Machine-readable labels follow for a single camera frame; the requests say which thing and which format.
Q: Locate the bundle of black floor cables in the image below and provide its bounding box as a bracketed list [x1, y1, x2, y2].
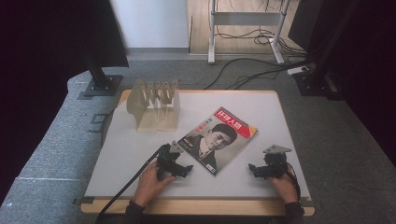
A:
[216, 0, 312, 59]

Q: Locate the person's left hand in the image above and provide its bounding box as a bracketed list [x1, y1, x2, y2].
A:
[134, 161, 177, 208]

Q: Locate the white power strip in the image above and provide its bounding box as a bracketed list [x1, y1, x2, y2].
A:
[287, 65, 310, 77]

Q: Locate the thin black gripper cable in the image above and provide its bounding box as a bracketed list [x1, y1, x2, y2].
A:
[284, 161, 303, 202]

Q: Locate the beige slotted file rack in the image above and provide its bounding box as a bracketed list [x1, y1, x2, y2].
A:
[125, 78, 181, 134]

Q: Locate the white metal desk frame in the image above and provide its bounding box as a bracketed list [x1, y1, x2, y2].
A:
[207, 0, 292, 65]

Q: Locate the magazine with portrait cover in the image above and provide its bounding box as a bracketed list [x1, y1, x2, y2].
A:
[177, 106, 260, 177]

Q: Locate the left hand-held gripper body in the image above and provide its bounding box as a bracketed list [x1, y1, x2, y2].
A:
[156, 140, 185, 182]

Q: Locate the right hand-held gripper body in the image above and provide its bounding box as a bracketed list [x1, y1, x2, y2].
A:
[262, 144, 293, 179]

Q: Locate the dark curtain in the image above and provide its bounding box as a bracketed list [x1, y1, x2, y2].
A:
[288, 0, 396, 167]
[0, 0, 130, 206]

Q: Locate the person's right hand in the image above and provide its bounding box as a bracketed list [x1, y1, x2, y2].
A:
[269, 175, 300, 205]

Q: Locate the long black floor cable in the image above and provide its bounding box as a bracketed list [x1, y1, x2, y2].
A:
[204, 57, 300, 91]
[224, 63, 314, 91]

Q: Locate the black metal stand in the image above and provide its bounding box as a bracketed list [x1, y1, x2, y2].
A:
[83, 46, 124, 98]
[293, 0, 362, 101]

